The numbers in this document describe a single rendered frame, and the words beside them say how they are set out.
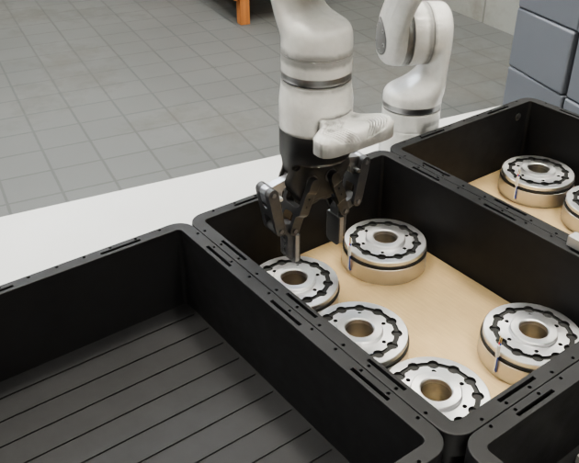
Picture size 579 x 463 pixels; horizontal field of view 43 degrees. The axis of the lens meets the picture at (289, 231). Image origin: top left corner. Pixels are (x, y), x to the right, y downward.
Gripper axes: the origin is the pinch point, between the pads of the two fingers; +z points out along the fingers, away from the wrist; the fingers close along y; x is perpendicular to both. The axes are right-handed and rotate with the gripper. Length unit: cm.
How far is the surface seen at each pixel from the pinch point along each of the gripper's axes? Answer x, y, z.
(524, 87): -109, -186, 62
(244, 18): -325, -197, 91
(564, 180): 3.6, -41.7, 4.7
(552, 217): 6.0, -36.9, 7.8
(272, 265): -3.6, 3.2, 4.4
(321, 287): 3.3, 1.4, 4.2
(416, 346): 14.3, -3.0, 7.4
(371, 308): 9.4, -0.7, 4.2
